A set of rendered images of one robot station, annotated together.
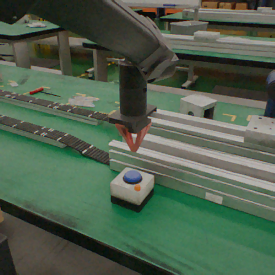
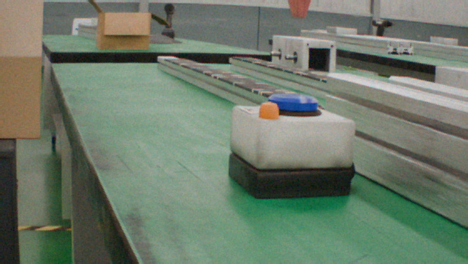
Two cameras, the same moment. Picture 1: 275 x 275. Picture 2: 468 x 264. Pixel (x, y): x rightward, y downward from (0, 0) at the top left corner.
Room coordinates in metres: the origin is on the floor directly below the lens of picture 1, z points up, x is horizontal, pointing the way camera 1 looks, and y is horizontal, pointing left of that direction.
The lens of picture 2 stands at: (0.14, -0.37, 0.91)
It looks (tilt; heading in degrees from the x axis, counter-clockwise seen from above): 9 degrees down; 45
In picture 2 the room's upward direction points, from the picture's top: 3 degrees clockwise
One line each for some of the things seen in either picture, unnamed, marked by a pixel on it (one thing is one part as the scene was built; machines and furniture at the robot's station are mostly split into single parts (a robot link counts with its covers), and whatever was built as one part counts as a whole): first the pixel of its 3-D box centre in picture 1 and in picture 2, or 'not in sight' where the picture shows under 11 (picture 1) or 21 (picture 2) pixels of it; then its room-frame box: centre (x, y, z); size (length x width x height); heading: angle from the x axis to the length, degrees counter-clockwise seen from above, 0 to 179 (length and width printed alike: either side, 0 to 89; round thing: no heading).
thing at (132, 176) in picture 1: (132, 177); (292, 108); (0.58, 0.01, 0.84); 0.04 x 0.04 x 0.02
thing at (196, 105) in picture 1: (195, 112); not in sight; (1.01, -0.22, 0.83); 0.11 x 0.10 x 0.10; 130
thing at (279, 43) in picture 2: not in sight; (290, 54); (1.56, 0.87, 0.83); 0.11 x 0.10 x 0.10; 152
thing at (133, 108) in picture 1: (133, 102); not in sight; (0.58, 0.01, 1.04); 0.10 x 0.07 x 0.07; 150
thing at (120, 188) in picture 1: (134, 186); (300, 148); (0.59, 0.01, 0.81); 0.10 x 0.08 x 0.06; 151
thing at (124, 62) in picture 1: (135, 73); not in sight; (0.59, 0.00, 1.10); 0.07 x 0.06 x 0.07; 133
